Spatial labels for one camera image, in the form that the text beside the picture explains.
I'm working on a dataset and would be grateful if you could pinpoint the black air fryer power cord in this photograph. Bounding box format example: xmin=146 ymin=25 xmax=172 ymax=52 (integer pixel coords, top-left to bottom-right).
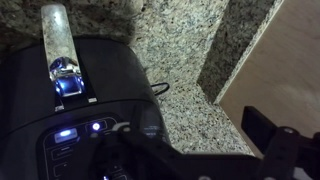
xmin=150 ymin=81 xmax=171 ymax=97

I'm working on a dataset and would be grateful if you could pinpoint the tall wooden side panel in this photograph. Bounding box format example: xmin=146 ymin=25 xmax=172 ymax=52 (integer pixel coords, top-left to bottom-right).
xmin=217 ymin=0 xmax=320 ymax=158

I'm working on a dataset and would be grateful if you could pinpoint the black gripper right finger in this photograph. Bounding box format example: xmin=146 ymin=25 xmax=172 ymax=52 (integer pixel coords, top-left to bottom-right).
xmin=241 ymin=105 xmax=320 ymax=180

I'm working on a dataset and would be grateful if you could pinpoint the black air fryer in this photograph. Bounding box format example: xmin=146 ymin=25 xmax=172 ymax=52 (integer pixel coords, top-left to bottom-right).
xmin=0 ymin=3 xmax=173 ymax=180

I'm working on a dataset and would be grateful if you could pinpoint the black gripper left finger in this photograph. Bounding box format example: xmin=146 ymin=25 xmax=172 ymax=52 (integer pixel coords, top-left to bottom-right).
xmin=88 ymin=105 xmax=203 ymax=180

